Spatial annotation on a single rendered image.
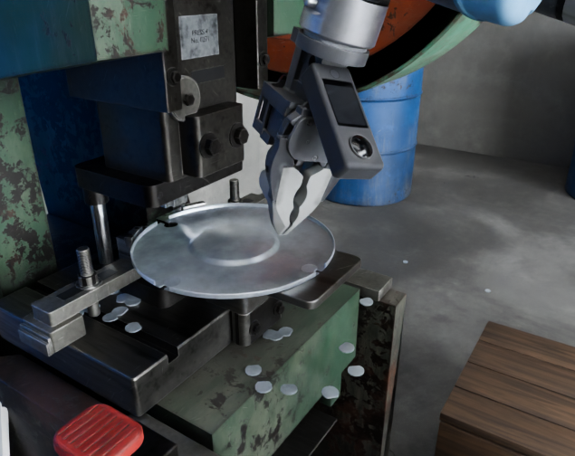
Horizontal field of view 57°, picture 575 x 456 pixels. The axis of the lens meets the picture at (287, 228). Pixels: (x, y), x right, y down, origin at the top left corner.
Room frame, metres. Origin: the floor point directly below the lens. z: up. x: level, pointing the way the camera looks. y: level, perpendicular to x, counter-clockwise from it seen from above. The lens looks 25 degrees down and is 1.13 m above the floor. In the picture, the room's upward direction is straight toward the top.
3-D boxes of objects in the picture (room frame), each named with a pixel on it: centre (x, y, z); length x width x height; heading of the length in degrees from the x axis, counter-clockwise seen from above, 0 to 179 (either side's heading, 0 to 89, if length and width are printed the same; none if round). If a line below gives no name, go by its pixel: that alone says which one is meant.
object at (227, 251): (0.69, 0.08, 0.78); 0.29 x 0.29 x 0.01
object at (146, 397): (0.76, 0.18, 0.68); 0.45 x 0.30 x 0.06; 147
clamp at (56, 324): (0.62, 0.27, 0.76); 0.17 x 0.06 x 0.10; 147
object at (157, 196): (0.76, 0.19, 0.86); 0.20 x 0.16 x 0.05; 147
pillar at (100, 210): (0.73, 0.28, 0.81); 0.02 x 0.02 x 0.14
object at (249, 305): (0.66, 0.04, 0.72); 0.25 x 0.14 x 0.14; 57
